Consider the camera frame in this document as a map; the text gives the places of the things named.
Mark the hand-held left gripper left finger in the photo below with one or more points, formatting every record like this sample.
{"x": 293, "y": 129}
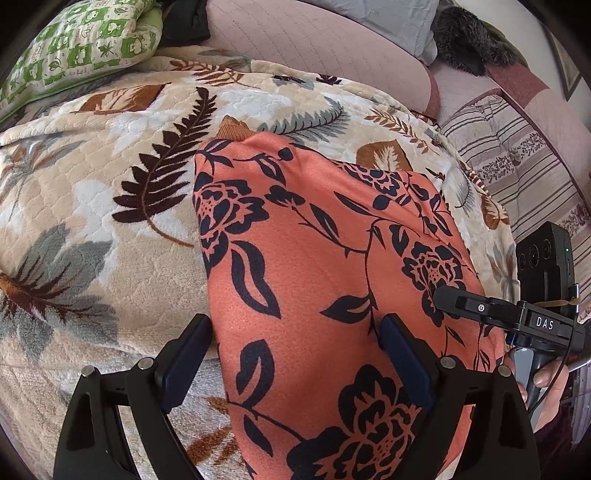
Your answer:
{"x": 180, "y": 369}

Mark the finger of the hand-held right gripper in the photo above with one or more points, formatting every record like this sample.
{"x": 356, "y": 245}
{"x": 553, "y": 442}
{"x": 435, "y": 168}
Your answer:
{"x": 480, "y": 308}

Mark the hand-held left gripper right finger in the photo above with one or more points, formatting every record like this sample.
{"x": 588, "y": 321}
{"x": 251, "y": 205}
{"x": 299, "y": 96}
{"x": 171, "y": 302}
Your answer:
{"x": 406, "y": 360}

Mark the orange black floral garment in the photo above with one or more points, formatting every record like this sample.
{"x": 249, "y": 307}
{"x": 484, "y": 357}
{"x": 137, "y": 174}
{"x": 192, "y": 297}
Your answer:
{"x": 314, "y": 258}

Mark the person's right hand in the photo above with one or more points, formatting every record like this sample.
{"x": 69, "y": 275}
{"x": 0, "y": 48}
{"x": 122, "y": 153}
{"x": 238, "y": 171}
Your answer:
{"x": 549, "y": 383}

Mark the striped floral cushion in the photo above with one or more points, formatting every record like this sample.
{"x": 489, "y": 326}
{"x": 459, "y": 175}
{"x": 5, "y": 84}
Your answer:
{"x": 503, "y": 152}

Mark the beige leaf-print blanket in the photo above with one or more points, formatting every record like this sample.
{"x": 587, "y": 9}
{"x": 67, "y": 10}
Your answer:
{"x": 92, "y": 194}

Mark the dark furry cushion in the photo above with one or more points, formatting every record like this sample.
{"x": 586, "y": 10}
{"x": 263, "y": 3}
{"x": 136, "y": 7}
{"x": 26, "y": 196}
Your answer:
{"x": 466, "y": 41}

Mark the grey-blue pillow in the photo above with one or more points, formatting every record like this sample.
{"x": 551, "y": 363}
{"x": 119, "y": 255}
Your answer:
{"x": 397, "y": 23}

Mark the pink quilted sofa cushion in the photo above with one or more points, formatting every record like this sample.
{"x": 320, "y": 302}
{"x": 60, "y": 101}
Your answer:
{"x": 300, "y": 41}

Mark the green white patterned pillow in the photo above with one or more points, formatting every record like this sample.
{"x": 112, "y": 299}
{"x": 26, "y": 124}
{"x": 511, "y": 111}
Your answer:
{"x": 78, "y": 46}

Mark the black cloth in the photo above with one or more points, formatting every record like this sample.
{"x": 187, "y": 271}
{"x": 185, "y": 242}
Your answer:
{"x": 184, "y": 23}

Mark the framed wall picture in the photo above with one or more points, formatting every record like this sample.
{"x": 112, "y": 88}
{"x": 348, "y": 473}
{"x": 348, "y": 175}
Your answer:
{"x": 565, "y": 64}

